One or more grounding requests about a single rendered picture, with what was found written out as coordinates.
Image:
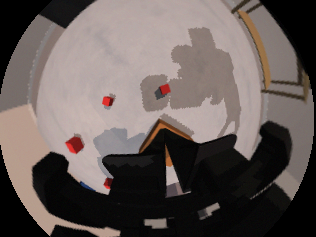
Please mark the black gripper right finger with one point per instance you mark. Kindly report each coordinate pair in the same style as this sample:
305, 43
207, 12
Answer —
186, 155

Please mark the red cube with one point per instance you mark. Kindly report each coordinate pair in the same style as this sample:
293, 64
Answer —
108, 183
108, 101
74, 145
165, 89

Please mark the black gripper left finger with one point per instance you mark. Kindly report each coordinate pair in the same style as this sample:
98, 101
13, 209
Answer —
152, 161

